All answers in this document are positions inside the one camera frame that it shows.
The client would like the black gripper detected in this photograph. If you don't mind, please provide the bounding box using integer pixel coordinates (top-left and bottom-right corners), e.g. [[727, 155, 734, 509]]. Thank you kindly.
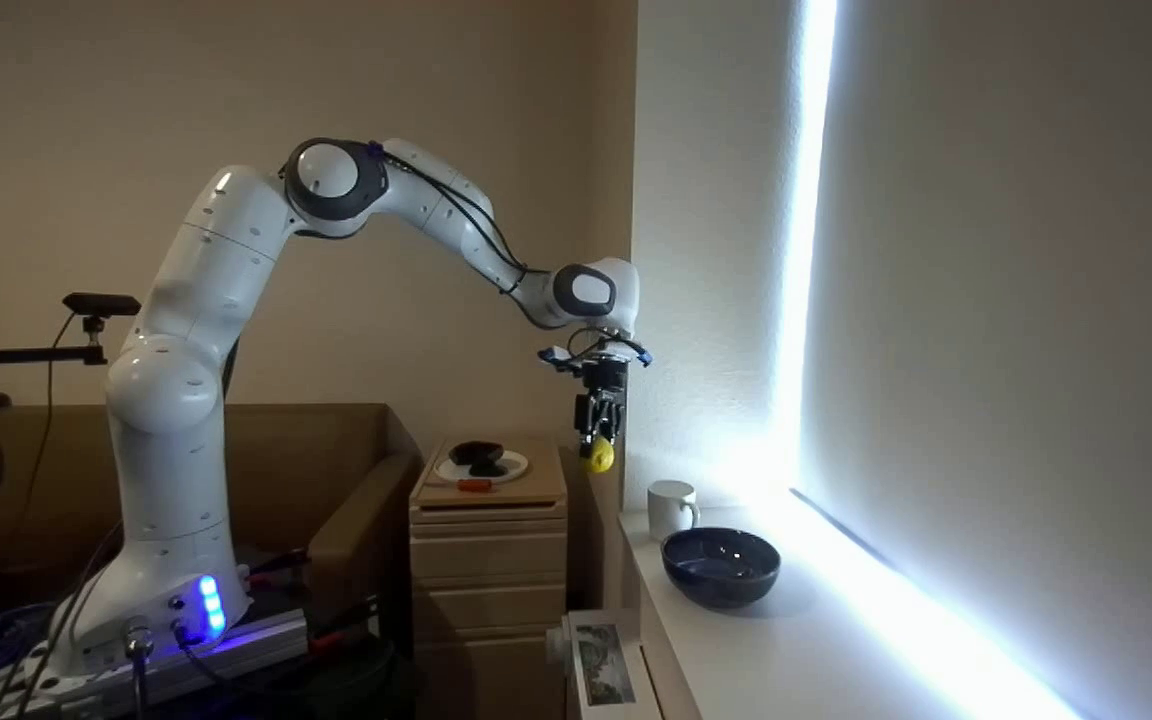
[[572, 358, 632, 451]]

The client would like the yellow lemon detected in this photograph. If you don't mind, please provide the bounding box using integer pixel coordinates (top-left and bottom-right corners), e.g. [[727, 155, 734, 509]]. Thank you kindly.
[[581, 435, 619, 478]]

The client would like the metal robot base platform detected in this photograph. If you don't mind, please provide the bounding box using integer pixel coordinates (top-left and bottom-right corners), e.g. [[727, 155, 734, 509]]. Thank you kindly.
[[0, 554, 316, 720]]

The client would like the dark blue bowl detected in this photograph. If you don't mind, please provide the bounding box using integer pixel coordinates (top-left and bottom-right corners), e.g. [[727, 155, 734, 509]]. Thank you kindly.
[[660, 524, 783, 616]]

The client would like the light wooden nightstand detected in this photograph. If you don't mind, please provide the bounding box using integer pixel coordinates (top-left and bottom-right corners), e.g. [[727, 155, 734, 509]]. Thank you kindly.
[[410, 441, 577, 720]]

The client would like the white plate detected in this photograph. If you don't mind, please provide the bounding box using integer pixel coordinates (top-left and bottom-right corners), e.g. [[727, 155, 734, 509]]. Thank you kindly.
[[431, 444, 536, 488]]

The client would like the white ceramic mug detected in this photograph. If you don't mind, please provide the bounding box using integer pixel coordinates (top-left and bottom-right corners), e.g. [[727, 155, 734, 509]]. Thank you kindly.
[[645, 475, 703, 542]]

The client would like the dark grey cloth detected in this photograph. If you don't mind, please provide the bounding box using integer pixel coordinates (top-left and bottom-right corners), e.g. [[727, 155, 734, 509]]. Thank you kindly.
[[450, 435, 514, 478]]

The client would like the large brown cardboard box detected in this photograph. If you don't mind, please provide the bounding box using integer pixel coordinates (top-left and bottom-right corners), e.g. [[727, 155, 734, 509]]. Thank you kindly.
[[0, 400, 429, 622]]

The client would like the white roller blind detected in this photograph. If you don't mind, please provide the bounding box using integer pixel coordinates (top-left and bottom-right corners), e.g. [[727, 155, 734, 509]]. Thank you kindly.
[[787, 0, 1152, 720]]

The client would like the black tripod boom stand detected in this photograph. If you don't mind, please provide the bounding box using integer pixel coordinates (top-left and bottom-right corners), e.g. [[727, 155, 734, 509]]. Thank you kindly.
[[0, 334, 112, 720]]

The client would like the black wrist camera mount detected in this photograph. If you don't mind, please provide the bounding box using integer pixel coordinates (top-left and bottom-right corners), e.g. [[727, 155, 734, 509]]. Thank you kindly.
[[533, 333, 658, 374]]

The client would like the black camera on boom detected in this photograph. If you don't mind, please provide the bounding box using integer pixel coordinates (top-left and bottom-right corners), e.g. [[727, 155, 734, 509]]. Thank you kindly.
[[60, 286, 143, 341]]

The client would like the black hanging cable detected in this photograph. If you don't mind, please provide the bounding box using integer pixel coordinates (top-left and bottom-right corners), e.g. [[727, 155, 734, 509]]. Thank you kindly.
[[27, 313, 84, 597]]

